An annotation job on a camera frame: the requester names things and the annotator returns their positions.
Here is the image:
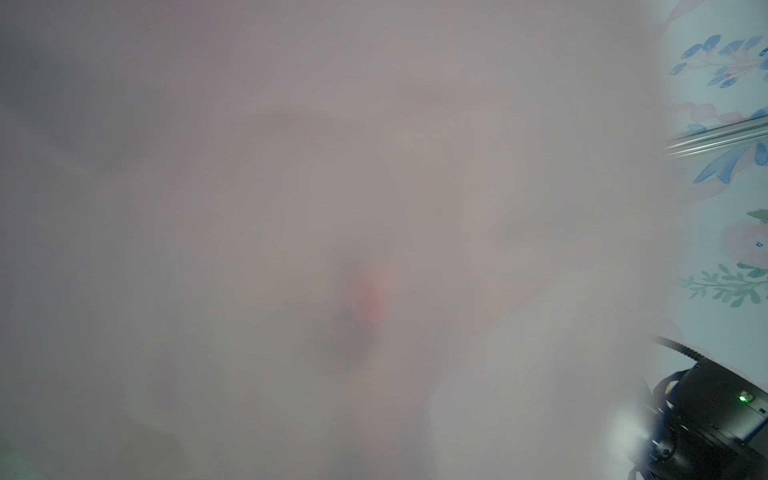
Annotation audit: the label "black corrugated cable conduit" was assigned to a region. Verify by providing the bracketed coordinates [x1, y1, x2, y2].
[650, 334, 709, 364]

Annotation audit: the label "pink plastic bag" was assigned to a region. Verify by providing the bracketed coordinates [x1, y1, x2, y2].
[1, 1, 677, 479]

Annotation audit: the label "right corner aluminium post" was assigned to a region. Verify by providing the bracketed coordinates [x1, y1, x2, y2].
[663, 116, 767, 159]

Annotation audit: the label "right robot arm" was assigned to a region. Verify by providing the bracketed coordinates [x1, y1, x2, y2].
[627, 358, 767, 479]

